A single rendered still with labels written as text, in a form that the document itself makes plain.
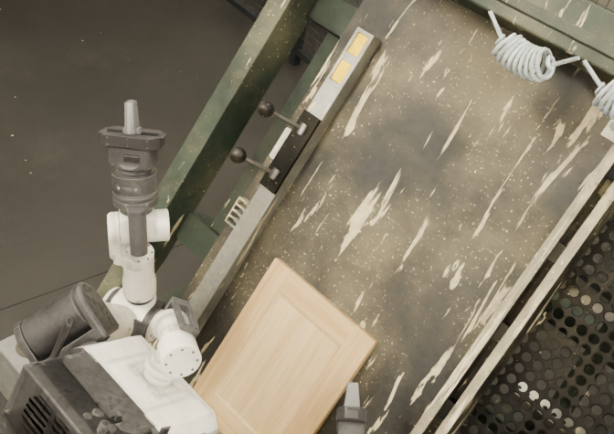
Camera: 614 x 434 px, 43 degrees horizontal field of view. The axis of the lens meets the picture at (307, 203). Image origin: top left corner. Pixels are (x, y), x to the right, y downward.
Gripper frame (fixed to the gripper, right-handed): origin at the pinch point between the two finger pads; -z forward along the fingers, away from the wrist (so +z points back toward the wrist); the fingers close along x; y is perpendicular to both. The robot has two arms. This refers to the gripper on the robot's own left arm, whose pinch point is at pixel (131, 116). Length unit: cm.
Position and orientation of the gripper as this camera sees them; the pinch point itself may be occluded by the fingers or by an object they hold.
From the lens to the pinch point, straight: 151.6
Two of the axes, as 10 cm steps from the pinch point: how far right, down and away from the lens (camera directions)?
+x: 9.8, 1.1, -1.4
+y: -1.7, 4.0, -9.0
